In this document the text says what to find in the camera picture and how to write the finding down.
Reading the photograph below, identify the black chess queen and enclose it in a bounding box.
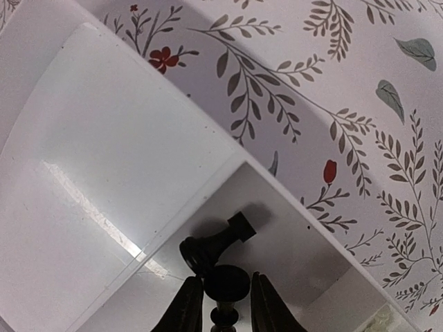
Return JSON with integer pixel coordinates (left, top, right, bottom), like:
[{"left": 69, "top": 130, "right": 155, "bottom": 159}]
[{"left": 204, "top": 265, "right": 251, "bottom": 331}]

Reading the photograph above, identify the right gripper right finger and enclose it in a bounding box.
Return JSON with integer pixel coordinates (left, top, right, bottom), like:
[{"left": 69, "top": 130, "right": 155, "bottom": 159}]
[{"left": 251, "top": 272, "right": 305, "bottom": 332}]

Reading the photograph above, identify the black chess rook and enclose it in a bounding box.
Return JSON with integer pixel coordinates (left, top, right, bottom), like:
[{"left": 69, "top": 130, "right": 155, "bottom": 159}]
[{"left": 179, "top": 212, "right": 256, "bottom": 278}]

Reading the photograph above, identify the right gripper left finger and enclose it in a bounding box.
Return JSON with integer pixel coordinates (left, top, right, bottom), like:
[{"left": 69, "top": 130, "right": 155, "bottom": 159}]
[{"left": 164, "top": 277, "right": 204, "bottom": 331}]

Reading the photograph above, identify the floral patterned table mat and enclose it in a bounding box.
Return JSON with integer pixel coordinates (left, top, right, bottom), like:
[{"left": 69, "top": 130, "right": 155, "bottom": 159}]
[{"left": 1, "top": 1, "right": 442, "bottom": 331}]

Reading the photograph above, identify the white plastic compartment tray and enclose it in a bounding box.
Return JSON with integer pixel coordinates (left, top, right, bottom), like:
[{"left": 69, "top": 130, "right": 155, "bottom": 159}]
[{"left": 1, "top": 1, "right": 416, "bottom": 331}]

